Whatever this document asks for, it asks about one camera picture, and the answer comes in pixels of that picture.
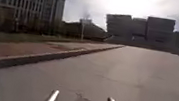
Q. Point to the dark layered building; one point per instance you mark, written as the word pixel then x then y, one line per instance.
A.
pixel 144 29

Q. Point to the reddish brick path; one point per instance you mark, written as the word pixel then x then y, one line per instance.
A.
pixel 17 48

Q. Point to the grey concrete slab pavement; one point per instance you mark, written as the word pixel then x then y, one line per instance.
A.
pixel 124 78

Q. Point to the row of trees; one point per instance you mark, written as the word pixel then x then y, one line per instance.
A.
pixel 13 24

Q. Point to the pale concrete kerb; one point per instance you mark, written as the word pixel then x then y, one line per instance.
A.
pixel 42 58

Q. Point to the grass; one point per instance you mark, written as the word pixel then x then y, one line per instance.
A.
pixel 22 38

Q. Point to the dark low building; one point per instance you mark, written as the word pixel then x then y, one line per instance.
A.
pixel 93 31

